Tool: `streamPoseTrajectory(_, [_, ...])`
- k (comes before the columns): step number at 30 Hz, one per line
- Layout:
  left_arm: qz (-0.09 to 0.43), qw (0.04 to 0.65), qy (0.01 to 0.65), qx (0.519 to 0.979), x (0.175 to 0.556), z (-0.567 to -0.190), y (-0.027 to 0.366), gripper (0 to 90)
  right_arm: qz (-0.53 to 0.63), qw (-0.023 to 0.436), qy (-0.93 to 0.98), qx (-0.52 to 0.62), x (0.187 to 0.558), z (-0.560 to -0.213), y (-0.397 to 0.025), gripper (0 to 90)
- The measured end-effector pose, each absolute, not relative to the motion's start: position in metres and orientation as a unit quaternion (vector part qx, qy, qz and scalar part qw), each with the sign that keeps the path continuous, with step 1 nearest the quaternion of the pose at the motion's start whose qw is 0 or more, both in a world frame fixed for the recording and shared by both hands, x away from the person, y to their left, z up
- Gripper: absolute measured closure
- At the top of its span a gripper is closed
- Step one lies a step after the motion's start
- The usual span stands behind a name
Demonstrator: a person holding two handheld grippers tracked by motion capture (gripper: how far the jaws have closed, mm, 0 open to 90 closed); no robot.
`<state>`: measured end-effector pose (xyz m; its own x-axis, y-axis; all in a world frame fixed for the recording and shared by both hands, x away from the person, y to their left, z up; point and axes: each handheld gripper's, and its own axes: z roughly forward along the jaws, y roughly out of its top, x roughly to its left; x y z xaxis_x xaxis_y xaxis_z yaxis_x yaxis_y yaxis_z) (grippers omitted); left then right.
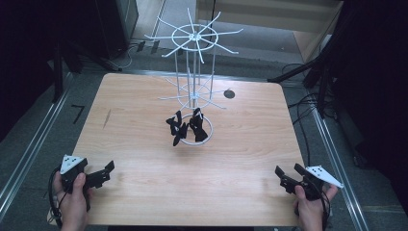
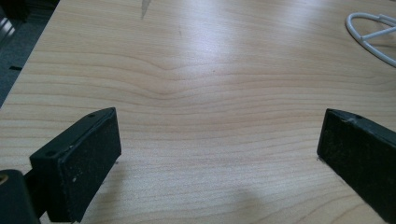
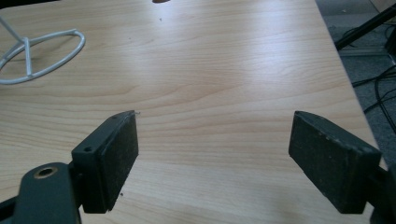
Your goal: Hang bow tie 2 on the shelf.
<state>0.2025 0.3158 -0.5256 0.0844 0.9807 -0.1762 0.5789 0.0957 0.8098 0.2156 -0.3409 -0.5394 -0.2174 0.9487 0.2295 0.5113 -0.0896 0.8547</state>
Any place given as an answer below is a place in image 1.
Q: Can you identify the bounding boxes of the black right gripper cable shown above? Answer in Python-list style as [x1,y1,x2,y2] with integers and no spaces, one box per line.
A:
[319,190,332,231]

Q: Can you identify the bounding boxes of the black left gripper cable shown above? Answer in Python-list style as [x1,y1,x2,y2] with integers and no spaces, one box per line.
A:
[47,167,64,229]

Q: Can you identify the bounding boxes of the person's right hand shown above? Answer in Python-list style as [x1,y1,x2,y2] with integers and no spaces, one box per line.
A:
[293,185,339,222]

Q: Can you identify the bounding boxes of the light wooden board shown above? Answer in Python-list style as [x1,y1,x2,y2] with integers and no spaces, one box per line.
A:
[195,0,344,64]

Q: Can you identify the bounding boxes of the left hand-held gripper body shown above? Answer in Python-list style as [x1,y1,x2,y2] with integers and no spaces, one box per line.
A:
[60,154,89,193]

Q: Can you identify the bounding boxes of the white wire rack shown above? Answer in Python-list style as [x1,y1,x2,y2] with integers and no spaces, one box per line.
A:
[143,8,244,147]

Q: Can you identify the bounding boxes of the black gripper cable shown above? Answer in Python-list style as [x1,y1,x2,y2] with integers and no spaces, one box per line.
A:
[319,190,332,231]
[47,167,64,229]

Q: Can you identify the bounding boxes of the black curtain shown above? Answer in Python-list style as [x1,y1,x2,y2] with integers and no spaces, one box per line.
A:
[331,0,408,206]
[0,0,99,142]

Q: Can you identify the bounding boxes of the metal floor rail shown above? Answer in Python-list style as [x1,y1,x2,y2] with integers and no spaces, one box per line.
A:
[0,71,73,223]
[312,108,370,231]

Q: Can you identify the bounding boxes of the pale floor cable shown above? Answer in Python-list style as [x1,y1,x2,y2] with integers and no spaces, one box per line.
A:
[118,43,140,70]

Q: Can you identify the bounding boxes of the black floor cables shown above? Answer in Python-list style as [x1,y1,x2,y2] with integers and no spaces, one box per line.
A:
[281,62,325,167]

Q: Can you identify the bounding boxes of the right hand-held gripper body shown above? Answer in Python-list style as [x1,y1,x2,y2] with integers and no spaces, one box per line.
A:
[299,165,344,202]

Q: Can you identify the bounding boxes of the person's left hand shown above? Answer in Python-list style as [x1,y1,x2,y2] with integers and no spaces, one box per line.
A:
[52,171,92,222]

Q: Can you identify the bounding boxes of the dark cabinet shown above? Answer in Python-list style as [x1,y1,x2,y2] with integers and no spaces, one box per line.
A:
[95,0,140,61]

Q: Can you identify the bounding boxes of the black stand leg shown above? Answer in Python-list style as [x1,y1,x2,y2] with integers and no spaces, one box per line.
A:
[52,39,85,104]

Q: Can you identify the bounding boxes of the black tripod stand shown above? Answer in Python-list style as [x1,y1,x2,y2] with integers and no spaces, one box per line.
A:
[267,30,342,120]

